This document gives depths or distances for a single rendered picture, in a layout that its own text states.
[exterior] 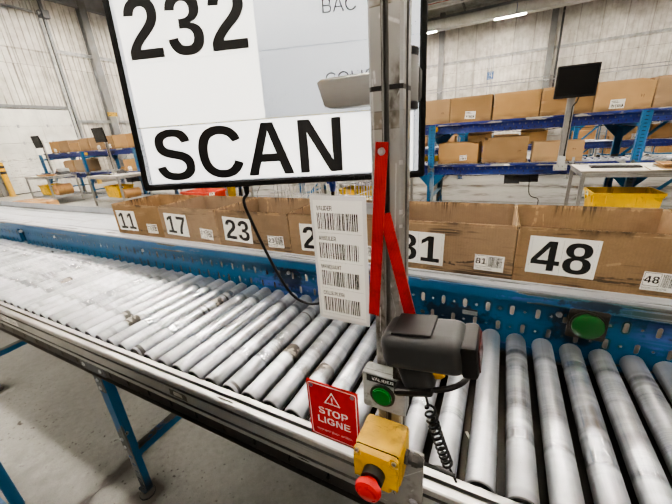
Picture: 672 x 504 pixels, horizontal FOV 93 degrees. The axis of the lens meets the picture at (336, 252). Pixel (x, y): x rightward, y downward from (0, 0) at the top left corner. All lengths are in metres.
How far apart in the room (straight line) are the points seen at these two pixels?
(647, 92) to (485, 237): 4.79
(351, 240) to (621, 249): 0.78
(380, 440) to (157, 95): 0.65
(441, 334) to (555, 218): 0.96
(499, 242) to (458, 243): 0.11
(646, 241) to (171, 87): 1.07
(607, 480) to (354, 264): 0.57
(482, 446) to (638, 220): 0.90
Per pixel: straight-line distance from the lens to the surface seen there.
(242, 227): 1.41
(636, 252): 1.08
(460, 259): 1.06
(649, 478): 0.84
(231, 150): 0.57
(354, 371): 0.88
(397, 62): 0.40
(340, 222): 0.44
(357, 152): 0.52
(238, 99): 0.57
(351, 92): 0.52
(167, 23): 0.64
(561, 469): 0.78
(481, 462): 0.74
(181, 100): 0.61
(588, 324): 1.06
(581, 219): 1.33
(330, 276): 0.48
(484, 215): 1.31
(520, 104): 5.52
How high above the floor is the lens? 1.32
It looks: 20 degrees down
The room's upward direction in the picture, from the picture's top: 4 degrees counter-clockwise
